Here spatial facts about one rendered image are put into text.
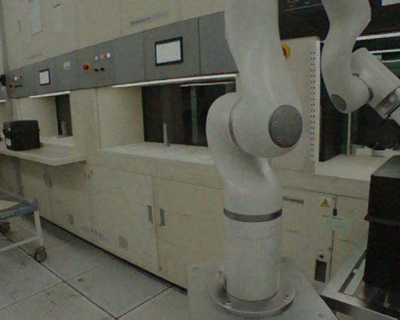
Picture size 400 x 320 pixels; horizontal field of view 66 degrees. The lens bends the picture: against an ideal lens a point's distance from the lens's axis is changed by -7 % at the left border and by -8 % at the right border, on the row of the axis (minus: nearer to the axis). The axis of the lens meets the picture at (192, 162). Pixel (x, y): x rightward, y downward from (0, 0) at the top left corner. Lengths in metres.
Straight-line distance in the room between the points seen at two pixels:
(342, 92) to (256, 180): 0.29
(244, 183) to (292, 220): 0.85
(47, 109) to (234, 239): 3.35
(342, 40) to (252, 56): 0.25
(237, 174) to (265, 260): 0.18
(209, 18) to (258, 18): 1.00
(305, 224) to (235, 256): 0.80
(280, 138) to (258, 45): 0.17
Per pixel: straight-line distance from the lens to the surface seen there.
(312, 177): 1.36
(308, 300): 0.74
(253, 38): 0.59
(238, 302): 0.70
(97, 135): 2.36
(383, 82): 0.82
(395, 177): 0.74
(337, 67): 0.76
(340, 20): 0.79
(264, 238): 0.64
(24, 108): 3.73
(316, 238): 1.43
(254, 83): 0.55
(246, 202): 0.61
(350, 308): 0.76
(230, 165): 0.65
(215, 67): 1.55
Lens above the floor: 1.17
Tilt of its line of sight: 11 degrees down
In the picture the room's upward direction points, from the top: 2 degrees counter-clockwise
